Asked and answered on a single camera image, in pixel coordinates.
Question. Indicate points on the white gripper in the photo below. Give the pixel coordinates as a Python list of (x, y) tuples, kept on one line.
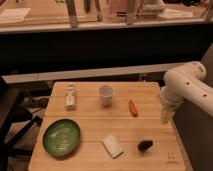
[(166, 115)]

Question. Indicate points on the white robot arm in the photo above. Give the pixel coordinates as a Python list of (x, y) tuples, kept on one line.
[(185, 82)]

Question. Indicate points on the orange carrot toy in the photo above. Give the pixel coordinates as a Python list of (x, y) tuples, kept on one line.
[(133, 109)]

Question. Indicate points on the black small object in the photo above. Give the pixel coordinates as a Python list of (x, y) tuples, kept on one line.
[(144, 145)]

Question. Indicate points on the white paper cup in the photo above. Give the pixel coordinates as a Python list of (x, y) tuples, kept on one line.
[(106, 94)]

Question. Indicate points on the green round plate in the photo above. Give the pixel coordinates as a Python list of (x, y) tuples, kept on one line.
[(61, 138)]

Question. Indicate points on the black chair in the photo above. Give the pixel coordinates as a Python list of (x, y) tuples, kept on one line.
[(11, 112)]

